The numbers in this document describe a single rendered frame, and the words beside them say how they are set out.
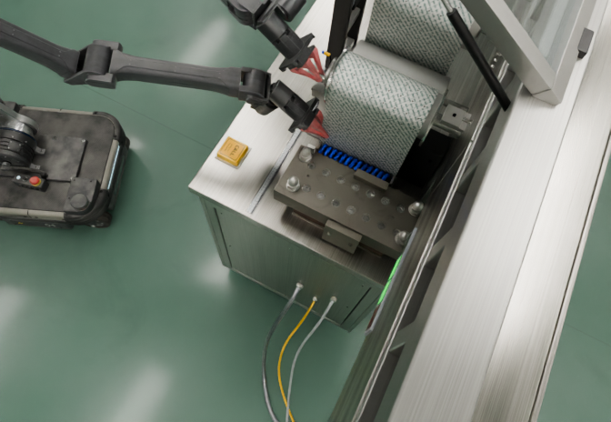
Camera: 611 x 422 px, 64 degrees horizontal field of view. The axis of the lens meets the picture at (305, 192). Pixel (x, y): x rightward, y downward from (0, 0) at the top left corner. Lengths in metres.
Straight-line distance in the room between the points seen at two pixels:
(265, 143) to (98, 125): 1.12
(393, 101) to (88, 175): 1.55
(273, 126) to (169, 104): 1.26
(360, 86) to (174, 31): 2.01
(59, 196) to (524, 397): 1.96
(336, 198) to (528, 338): 0.63
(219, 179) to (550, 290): 0.94
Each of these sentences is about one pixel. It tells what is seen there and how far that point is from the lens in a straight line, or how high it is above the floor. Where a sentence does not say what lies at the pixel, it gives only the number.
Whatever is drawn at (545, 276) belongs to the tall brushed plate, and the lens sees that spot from 0.92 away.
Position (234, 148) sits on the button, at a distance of 1.49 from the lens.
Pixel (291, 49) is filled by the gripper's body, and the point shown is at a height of 1.31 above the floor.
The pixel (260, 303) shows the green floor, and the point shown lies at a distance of 2.26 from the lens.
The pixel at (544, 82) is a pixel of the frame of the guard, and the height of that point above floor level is 1.69.
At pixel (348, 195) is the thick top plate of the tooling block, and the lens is 1.31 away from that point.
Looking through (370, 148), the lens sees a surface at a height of 1.10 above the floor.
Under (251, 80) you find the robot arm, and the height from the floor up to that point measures 1.22.
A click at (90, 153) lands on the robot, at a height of 0.24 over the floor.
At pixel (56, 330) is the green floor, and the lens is 2.43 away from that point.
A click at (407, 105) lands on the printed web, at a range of 1.15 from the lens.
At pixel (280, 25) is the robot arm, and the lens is 1.18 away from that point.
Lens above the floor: 2.22
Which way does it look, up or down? 66 degrees down
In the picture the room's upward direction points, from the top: 9 degrees clockwise
